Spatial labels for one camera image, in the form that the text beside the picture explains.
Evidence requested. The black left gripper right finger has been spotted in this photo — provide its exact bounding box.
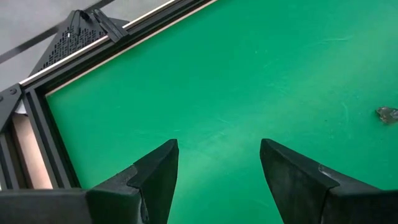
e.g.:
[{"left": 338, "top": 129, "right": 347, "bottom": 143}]
[{"left": 260, "top": 139, "right": 398, "bottom": 224}]

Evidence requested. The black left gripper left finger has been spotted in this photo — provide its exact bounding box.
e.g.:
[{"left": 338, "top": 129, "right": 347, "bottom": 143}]
[{"left": 0, "top": 139, "right": 180, "bottom": 224}]

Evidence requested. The wooden table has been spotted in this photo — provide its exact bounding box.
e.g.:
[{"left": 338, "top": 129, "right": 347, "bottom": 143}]
[{"left": 12, "top": 113, "right": 53, "bottom": 190}]

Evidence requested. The green table mat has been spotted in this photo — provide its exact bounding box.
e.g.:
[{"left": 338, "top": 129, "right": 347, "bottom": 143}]
[{"left": 45, "top": 0, "right": 398, "bottom": 224}]

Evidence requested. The black perforated computer case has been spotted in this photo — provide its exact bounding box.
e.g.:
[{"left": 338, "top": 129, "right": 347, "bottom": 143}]
[{"left": 29, "top": 9, "right": 130, "bottom": 77}]

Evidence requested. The black aluminium table frame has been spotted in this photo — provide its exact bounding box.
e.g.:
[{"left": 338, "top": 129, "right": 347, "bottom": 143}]
[{"left": 0, "top": 0, "right": 218, "bottom": 190}]

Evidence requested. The black frame bracket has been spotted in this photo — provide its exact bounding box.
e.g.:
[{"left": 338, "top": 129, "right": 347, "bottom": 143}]
[{"left": 90, "top": 8, "right": 130, "bottom": 44}]

